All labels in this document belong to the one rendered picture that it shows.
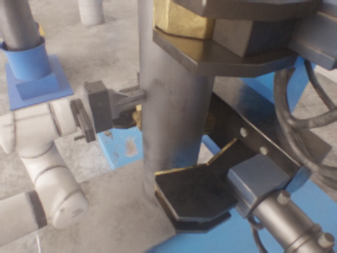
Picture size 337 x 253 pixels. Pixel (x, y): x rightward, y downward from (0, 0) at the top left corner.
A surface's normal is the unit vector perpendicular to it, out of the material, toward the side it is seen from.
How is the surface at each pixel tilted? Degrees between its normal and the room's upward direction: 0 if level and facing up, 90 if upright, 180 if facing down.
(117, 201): 0
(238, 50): 90
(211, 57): 0
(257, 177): 0
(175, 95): 90
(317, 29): 90
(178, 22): 90
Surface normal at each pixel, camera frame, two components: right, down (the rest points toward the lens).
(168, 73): -0.23, 0.65
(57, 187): 0.20, -0.80
